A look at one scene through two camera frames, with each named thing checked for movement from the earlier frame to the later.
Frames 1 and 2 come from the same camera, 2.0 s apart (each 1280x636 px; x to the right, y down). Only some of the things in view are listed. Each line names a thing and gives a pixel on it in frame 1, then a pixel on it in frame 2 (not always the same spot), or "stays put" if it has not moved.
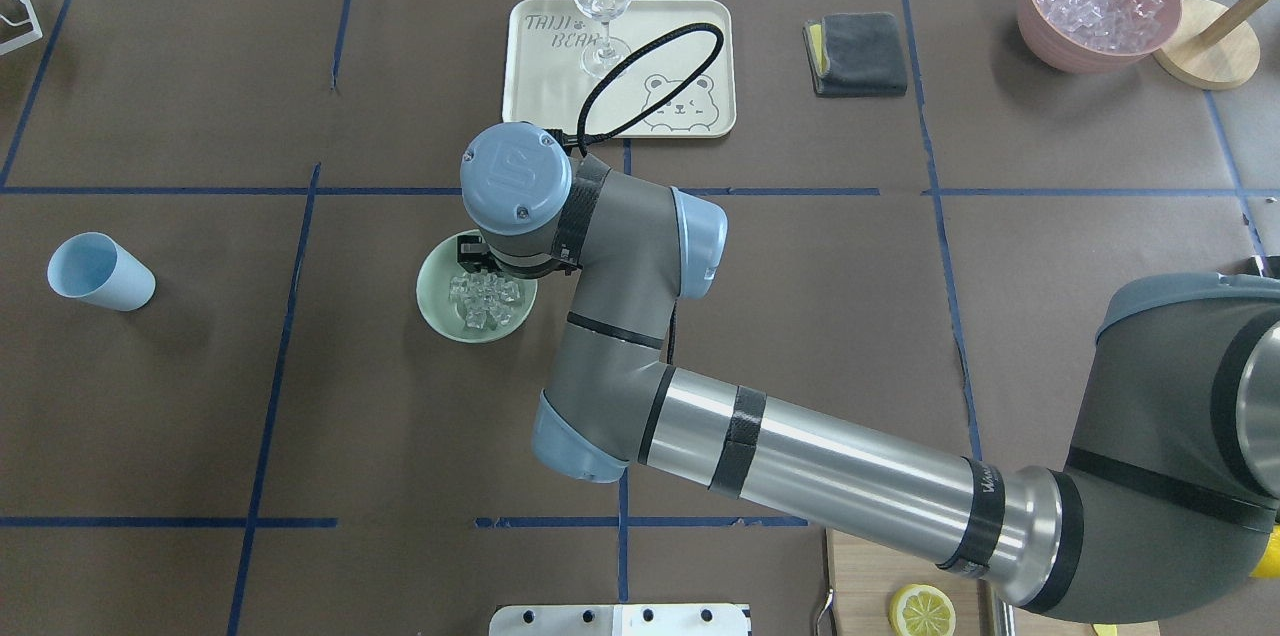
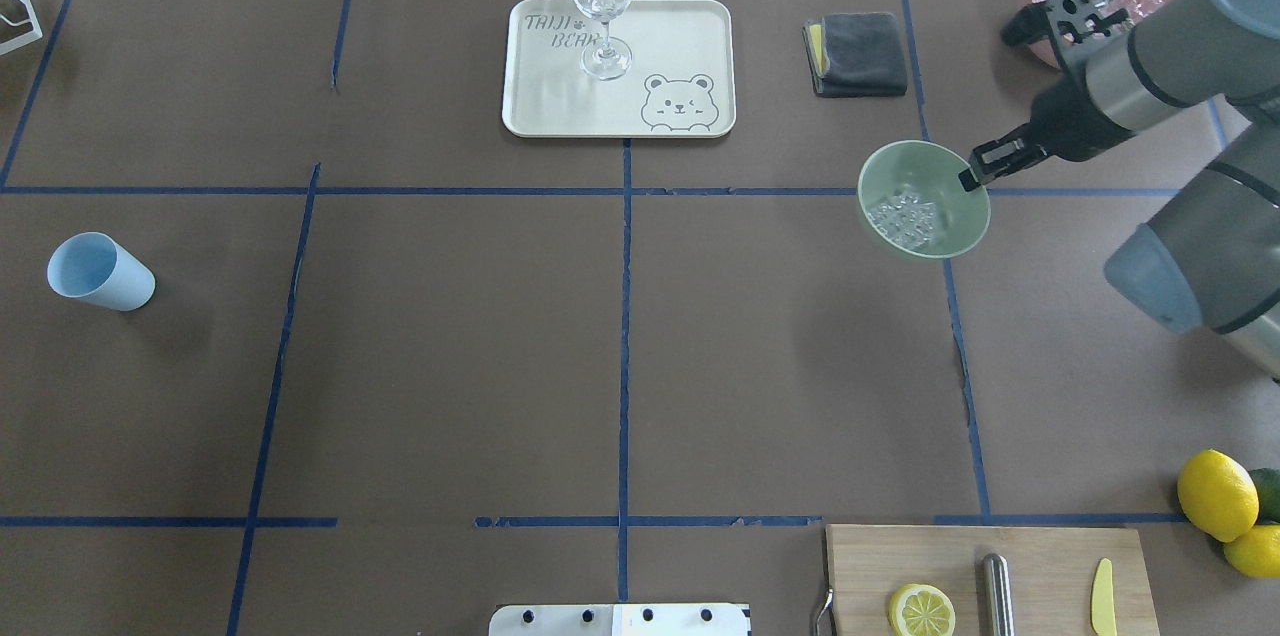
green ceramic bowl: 472,306 -> 912,200
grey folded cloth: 855,55 stays put
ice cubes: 484,299 -> 908,220
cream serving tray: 665,69 stays put
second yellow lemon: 1268,565 stays put
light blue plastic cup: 96,267 stays put
